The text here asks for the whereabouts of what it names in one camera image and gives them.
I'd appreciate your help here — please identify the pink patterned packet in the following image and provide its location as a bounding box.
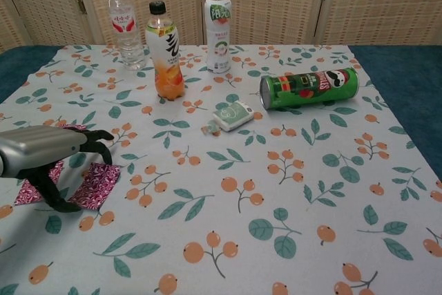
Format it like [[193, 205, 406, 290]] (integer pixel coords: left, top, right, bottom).
[[14, 160, 66, 206], [43, 123, 89, 133]]

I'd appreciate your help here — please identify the teal blue table cover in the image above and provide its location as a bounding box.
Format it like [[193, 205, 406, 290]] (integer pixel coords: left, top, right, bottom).
[[0, 44, 442, 185]]

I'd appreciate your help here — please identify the green Pringles can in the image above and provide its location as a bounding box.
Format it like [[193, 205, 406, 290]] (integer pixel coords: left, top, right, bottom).
[[259, 66, 360, 112]]

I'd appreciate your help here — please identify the woven bamboo folding screen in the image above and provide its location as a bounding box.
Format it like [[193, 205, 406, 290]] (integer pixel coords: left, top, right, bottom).
[[0, 0, 442, 53]]

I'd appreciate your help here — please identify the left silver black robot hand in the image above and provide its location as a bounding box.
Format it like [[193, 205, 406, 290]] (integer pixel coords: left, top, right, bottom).
[[0, 126, 114, 213]]

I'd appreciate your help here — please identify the clear water bottle white cap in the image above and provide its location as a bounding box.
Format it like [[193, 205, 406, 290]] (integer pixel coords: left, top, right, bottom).
[[106, 0, 148, 70]]

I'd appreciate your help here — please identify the red white patterned pouch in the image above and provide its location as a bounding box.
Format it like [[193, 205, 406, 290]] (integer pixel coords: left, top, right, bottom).
[[67, 162, 121, 210]]

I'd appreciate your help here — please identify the small green white box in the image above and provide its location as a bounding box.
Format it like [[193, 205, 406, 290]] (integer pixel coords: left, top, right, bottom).
[[212, 99, 256, 133]]

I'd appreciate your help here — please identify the floral leaf fruit tablecloth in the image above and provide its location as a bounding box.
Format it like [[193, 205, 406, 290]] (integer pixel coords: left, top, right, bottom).
[[0, 44, 442, 295]]

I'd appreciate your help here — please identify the white drink bottle yellow cap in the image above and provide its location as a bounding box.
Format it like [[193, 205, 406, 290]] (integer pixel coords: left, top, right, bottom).
[[204, 0, 233, 75]]

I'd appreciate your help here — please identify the orange juice bottle black cap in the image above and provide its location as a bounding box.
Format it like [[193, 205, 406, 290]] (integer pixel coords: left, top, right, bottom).
[[144, 0, 186, 101]]

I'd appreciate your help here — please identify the small wrapped candy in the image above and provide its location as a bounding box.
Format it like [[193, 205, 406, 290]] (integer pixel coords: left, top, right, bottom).
[[201, 119, 222, 138]]

